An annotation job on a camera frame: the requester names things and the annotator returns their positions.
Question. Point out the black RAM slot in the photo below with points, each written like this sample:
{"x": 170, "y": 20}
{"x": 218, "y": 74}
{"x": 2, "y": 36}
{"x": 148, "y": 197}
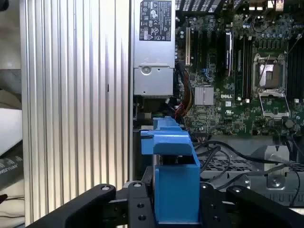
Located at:
{"x": 244, "y": 71}
{"x": 239, "y": 71}
{"x": 249, "y": 71}

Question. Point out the round coin battery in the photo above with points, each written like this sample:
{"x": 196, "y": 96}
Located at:
{"x": 288, "y": 123}

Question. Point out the dark grey PC case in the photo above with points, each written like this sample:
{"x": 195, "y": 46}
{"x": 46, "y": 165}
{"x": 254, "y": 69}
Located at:
{"x": 131, "y": 71}

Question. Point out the silver finned chipset heatsink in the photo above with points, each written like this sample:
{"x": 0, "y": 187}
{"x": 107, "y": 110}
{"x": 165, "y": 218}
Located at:
{"x": 204, "y": 96}

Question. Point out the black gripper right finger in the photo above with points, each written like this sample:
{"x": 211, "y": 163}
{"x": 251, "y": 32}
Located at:
{"x": 261, "y": 206}

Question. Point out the green Dell motherboard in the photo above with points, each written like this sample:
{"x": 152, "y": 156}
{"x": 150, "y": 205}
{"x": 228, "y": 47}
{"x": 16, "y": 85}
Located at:
{"x": 237, "y": 114}

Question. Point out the silver power supply unit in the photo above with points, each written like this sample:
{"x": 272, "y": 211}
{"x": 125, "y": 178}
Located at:
{"x": 153, "y": 57}

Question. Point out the black expansion slot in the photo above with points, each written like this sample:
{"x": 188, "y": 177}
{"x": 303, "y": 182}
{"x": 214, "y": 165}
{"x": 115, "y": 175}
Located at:
{"x": 195, "y": 50}
{"x": 204, "y": 50}

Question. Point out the metal socket cover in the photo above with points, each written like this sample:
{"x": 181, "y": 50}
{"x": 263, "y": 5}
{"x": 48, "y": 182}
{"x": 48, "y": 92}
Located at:
{"x": 263, "y": 104}

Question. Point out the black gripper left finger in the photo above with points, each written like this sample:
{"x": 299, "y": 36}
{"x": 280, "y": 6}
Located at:
{"x": 99, "y": 192}

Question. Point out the metal disk bay cage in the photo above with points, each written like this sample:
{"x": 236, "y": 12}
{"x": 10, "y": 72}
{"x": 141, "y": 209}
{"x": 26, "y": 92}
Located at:
{"x": 275, "y": 152}

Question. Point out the white expansion slot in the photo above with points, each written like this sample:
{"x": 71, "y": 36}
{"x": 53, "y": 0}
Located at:
{"x": 187, "y": 47}

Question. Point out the white box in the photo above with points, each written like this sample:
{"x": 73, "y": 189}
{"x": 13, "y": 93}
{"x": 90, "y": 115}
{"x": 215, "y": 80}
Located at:
{"x": 9, "y": 128}

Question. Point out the hard disk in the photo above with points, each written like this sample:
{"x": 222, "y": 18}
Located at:
{"x": 177, "y": 190}

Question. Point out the thin metal locking lever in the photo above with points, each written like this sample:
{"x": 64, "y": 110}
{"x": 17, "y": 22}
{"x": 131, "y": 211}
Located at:
{"x": 265, "y": 63}

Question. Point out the CPU socket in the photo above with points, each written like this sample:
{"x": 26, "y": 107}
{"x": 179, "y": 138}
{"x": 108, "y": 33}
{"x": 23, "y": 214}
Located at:
{"x": 256, "y": 71}

